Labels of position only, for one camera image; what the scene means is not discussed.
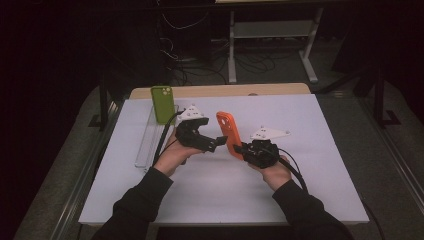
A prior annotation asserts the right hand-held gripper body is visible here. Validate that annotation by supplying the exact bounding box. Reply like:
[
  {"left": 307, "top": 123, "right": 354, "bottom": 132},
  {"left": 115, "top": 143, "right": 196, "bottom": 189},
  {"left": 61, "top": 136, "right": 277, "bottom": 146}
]
[{"left": 242, "top": 125, "right": 291, "bottom": 169}]

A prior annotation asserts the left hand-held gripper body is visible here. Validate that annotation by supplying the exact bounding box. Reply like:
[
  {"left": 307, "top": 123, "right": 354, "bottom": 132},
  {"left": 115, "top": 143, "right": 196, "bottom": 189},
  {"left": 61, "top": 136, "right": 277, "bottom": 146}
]
[{"left": 175, "top": 103, "right": 218, "bottom": 154}]

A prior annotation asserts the orange phone case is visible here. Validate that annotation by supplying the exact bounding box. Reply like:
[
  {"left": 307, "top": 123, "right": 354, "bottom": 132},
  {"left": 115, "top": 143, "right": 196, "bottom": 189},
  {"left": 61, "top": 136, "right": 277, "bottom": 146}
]
[{"left": 215, "top": 110, "right": 246, "bottom": 162}]

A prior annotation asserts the green phone case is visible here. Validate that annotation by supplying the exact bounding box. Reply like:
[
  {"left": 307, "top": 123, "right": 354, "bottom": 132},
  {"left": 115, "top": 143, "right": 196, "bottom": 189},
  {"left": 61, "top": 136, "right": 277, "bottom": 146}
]
[{"left": 150, "top": 85, "right": 177, "bottom": 126}]

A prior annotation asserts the clear plastic rack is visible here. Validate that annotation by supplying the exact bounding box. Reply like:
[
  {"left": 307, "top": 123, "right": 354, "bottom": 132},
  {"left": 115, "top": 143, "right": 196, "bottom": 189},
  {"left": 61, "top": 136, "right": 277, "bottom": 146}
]
[{"left": 134, "top": 104, "right": 181, "bottom": 173}]

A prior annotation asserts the person's left hand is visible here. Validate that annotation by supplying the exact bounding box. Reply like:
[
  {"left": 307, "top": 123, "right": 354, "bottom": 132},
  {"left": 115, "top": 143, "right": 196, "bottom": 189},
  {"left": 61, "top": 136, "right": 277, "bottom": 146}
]
[{"left": 153, "top": 128, "right": 204, "bottom": 178}]

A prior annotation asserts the person's right hand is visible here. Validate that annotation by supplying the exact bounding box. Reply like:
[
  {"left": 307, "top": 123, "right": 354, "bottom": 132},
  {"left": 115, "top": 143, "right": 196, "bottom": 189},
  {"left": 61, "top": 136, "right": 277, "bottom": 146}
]
[{"left": 248, "top": 161, "right": 293, "bottom": 193}]

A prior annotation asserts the wooden table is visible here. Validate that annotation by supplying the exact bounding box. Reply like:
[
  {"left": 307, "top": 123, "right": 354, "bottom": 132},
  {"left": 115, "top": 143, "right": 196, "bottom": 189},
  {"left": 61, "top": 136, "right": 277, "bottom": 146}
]
[{"left": 129, "top": 83, "right": 312, "bottom": 100}]

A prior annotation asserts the black metal stand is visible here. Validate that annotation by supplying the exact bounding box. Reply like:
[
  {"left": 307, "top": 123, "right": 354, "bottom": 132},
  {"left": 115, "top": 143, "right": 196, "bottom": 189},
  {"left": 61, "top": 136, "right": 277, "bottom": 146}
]
[
  {"left": 88, "top": 76, "right": 116, "bottom": 131},
  {"left": 372, "top": 66, "right": 403, "bottom": 128}
]

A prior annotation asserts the left hand-held gripper cable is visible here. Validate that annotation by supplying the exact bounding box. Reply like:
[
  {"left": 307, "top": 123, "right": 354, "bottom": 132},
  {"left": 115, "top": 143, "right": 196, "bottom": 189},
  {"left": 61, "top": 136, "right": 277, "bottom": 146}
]
[{"left": 151, "top": 109, "right": 186, "bottom": 168}]

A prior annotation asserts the hand-held gripper cable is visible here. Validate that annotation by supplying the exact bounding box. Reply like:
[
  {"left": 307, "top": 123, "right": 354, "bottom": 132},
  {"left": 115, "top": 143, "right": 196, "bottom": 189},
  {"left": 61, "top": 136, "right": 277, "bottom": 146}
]
[
  {"left": 151, "top": 109, "right": 186, "bottom": 168},
  {"left": 276, "top": 148, "right": 309, "bottom": 194}
]

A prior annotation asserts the right hand-held gripper cable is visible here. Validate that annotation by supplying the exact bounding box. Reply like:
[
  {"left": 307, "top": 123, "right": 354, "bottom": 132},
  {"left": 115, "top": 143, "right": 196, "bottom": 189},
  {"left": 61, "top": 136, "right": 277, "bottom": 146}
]
[{"left": 276, "top": 148, "right": 309, "bottom": 194}]

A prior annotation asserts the white hanging cable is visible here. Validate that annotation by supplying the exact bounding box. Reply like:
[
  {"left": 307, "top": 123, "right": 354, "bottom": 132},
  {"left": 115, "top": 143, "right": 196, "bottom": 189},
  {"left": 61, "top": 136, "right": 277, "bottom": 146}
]
[{"left": 161, "top": 11, "right": 211, "bottom": 32}]

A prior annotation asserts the grey metal rail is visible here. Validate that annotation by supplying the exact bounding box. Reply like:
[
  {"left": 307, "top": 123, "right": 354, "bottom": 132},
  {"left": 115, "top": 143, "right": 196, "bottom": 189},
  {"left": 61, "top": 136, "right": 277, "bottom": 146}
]
[
  {"left": 49, "top": 99, "right": 125, "bottom": 240},
  {"left": 358, "top": 98, "right": 424, "bottom": 204}
]

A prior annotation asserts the white metal desk frame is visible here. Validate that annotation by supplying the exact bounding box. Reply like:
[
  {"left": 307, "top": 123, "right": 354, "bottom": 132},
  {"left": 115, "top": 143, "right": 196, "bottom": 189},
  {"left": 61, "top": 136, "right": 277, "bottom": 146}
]
[{"left": 228, "top": 6, "right": 324, "bottom": 84}]

